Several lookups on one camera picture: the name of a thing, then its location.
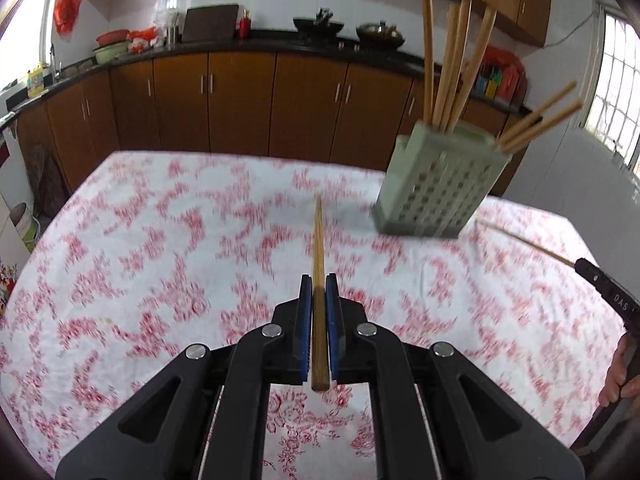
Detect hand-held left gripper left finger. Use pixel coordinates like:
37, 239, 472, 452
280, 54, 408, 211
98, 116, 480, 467
56, 274, 314, 480

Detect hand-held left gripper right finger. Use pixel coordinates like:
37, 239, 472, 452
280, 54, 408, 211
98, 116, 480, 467
325, 272, 586, 480

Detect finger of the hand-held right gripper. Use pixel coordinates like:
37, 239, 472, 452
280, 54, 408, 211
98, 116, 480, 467
575, 258, 613, 297

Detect dark bamboo chopstick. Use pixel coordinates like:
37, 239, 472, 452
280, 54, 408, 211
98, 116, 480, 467
310, 196, 332, 392

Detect green perforated utensil holder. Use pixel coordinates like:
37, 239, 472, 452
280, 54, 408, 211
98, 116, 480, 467
371, 120, 513, 240

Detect person's right hand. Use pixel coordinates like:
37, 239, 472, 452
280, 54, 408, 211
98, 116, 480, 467
597, 332, 640, 409

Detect red floral tablecloth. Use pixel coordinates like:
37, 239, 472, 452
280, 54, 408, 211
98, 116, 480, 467
0, 150, 636, 480

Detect white barred window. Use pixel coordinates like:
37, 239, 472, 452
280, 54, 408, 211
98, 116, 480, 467
580, 0, 640, 171

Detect row of colourful boxes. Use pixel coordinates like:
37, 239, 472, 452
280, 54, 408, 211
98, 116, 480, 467
475, 62, 507, 97

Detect brown wooden base cabinets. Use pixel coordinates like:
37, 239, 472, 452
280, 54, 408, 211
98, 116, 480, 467
12, 50, 533, 201

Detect black kitchen countertop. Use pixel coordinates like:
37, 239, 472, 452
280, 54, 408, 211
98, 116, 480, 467
0, 30, 533, 133

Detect white plastic bucket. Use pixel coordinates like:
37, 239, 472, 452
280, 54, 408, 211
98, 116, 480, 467
9, 202, 42, 253

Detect dark cloth bag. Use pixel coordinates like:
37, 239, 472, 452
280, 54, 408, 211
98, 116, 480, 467
24, 144, 70, 217

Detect wok with lid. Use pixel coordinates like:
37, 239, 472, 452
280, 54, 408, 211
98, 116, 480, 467
356, 21, 406, 47

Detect black wok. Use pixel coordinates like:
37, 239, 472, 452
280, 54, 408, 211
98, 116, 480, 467
292, 8, 347, 36

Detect white appliance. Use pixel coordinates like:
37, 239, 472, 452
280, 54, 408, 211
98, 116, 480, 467
0, 87, 32, 318

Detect dark brown cutting board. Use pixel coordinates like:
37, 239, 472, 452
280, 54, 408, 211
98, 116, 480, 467
181, 4, 240, 44

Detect steel utensil cup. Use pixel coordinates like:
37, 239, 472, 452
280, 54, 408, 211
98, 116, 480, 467
164, 10, 182, 47

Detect red and white plastic bag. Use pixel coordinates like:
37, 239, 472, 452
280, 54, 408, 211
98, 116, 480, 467
127, 26, 167, 54

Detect yellow detergent bottle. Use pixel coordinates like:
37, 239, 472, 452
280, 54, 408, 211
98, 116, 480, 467
26, 62, 47, 100

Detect sink faucet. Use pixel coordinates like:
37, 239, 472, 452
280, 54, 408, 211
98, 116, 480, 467
49, 44, 65, 83

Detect bright window over sink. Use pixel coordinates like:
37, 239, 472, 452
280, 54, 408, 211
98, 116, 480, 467
0, 0, 57, 92

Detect wall cable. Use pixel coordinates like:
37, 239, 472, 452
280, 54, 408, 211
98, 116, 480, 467
544, 0, 603, 47

